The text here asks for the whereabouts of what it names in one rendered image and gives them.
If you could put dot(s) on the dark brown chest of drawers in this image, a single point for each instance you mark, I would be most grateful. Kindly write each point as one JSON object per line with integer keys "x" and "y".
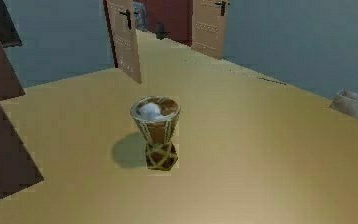
{"x": 7, "y": 156}

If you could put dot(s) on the brown woven waste bin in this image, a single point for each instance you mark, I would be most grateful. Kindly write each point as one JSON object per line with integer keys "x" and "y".
{"x": 157, "y": 133}

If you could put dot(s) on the small dark grey object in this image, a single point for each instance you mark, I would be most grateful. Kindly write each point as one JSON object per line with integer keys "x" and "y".
{"x": 160, "y": 30}

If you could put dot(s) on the tan open room door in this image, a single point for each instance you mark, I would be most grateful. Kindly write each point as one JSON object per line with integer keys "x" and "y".
{"x": 125, "y": 40}

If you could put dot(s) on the pale grey box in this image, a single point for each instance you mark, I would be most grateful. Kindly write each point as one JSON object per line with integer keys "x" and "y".
{"x": 352, "y": 105}

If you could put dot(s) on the dark brown cupboard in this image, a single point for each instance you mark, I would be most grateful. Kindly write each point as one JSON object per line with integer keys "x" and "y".
{"x": 0, "y": 73}

